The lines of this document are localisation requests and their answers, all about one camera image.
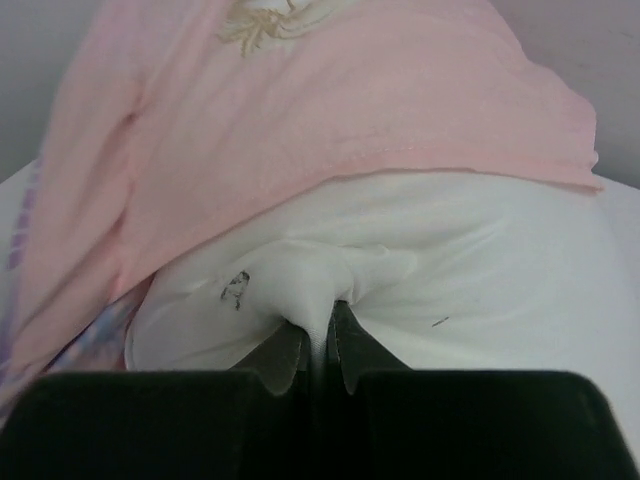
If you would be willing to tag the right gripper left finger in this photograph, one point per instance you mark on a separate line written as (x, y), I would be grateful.
(248, 422)

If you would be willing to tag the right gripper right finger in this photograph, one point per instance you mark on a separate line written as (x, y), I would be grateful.
(389, 421)

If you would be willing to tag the white pillow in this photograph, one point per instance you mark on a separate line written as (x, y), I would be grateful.
(446, 270)

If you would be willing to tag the pink purple pillowcase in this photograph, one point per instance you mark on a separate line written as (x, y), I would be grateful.
(178, 120)

